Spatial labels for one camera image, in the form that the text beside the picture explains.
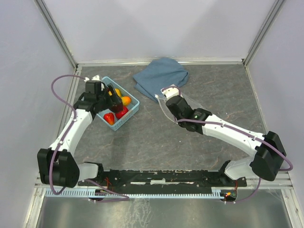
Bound orange tangerine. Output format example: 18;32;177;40
115;88;122;97

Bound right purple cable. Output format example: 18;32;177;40
160;85;293;204

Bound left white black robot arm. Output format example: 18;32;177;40
37;80;123;188

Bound red bell pepper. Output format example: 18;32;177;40
103;113;115;125

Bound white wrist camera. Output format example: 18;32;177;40
161;85;181;100
92;75;105;91

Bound light blue plastic basket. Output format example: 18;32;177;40
96;76;140;131

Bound blue folded cloth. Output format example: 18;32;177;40
133;57;189;102

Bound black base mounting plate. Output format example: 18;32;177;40
91;170;247;195

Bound purple cable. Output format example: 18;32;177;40
160;85;293;204
49;75;131;204

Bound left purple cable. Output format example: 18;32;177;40
49;75;131;204

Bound light blue cable duct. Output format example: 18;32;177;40
45;186;228;198

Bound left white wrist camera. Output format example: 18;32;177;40
92;75;105;91

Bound clear zip top bag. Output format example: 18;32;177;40
155;93;205;122

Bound green orange mango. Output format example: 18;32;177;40
121;96;132;106

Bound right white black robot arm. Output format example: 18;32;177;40
165;95;286;186

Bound bright red apple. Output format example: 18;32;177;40
115;106;129;120

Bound dark red apple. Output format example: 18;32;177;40
110;103;124;113

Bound aluminium frame profiles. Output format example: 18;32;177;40
22;0;304;228

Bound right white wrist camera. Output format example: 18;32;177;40
161;85;181;100

